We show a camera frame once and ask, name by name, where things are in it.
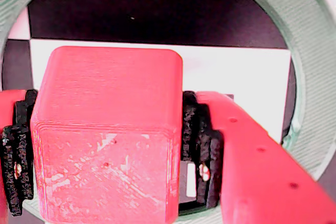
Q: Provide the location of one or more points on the red cube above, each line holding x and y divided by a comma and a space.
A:
105, 129

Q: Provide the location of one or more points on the black white marker board mat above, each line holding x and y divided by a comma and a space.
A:
157, 11

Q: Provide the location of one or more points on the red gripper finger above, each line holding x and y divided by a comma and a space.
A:
262, 176
18, 155

